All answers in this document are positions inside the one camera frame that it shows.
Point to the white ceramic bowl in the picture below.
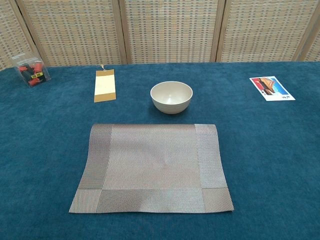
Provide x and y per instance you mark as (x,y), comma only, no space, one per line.
(171,100)

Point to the gray woven placemat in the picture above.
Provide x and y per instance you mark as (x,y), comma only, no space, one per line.
(152,162)

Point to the brown and cream bookmark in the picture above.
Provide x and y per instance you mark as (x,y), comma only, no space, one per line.
(105,86)

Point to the woven bamboo folding screen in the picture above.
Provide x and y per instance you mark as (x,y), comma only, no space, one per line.
(170,30)

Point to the blue velvet tablecloth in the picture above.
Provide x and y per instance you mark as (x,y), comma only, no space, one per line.
(262,150)

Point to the colourful picture postcard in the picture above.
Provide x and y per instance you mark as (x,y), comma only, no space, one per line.
(271,87)

